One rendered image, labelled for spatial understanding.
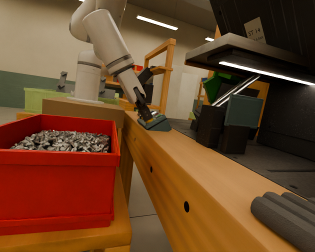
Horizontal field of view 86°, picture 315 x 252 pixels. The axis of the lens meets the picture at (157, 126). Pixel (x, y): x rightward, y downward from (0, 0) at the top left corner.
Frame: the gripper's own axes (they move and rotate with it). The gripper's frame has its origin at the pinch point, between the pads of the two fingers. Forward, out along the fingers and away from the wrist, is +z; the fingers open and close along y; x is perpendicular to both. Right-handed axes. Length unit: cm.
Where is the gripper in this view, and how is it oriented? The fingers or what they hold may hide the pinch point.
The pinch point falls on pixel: (146, 114)
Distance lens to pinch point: 57.2
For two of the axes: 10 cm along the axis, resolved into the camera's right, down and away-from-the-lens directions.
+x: 8.5, -5.0, 1.7
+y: 3.0, 1.9, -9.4
